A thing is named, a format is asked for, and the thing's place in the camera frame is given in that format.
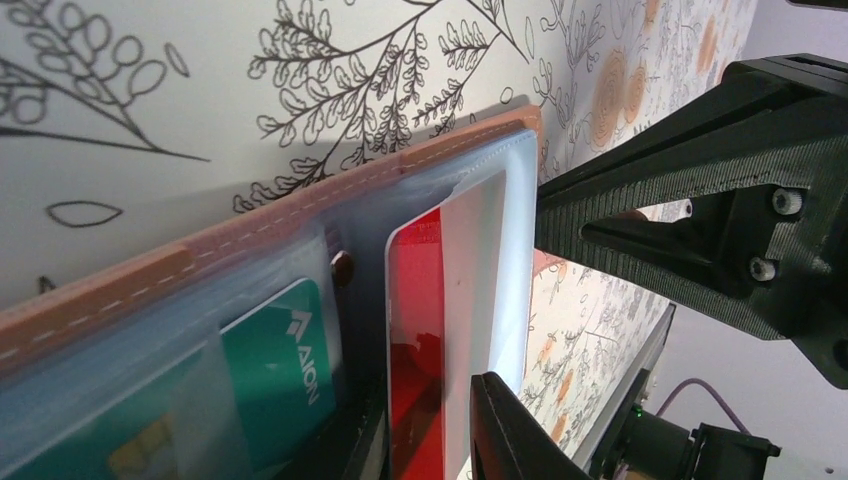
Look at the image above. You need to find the teal card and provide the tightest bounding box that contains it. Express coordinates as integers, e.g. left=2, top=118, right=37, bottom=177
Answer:
left=1, top=277, right=341, bottom=479

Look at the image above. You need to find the floral patterned table mat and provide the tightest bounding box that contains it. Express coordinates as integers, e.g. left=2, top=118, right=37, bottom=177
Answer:
left=1, top=1, right=756, bottom=466

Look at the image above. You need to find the red card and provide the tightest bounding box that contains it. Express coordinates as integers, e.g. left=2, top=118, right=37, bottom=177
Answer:
left=386, top=173, right=506, bottom=479

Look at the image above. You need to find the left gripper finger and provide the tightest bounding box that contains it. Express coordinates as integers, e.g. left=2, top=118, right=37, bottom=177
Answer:
left=470, top=372, right=590, bottom=480

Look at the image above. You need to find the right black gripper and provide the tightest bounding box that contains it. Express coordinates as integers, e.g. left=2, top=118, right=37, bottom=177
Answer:
left=535, top=54, right=847, bottom=389

